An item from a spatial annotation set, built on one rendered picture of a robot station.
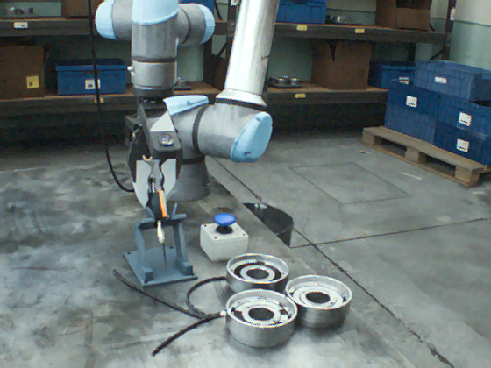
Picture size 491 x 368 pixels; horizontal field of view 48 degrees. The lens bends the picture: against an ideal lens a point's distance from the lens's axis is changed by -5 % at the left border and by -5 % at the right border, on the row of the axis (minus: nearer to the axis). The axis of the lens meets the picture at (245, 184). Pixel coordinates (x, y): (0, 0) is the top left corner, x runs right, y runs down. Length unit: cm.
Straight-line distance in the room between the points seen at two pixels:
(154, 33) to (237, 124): 38
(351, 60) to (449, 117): 100
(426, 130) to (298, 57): 137
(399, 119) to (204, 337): 434
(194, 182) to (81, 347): 61
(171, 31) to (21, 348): 54
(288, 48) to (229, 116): 409
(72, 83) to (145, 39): 338
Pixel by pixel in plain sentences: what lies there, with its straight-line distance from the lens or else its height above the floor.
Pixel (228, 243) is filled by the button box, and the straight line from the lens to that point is 107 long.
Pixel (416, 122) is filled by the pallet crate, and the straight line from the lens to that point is 494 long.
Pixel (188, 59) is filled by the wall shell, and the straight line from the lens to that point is 498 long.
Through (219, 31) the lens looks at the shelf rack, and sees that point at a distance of 441.
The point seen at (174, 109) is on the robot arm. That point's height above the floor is 101.
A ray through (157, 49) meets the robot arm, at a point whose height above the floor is 118.
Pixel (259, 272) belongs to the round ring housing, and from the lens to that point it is 100.
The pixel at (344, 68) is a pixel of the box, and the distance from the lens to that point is 503.
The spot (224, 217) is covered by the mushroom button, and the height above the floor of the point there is 87.
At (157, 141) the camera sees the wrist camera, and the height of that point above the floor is 105.
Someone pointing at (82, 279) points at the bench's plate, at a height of 80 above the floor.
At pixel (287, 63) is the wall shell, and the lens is 533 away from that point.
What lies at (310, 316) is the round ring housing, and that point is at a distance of 89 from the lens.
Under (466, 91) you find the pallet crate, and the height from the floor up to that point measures 64.
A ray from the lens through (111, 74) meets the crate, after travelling 432.
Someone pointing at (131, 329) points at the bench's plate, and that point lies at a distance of 88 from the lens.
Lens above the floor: 130
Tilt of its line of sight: 20 degrees down
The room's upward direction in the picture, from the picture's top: 4 degrees clockwise
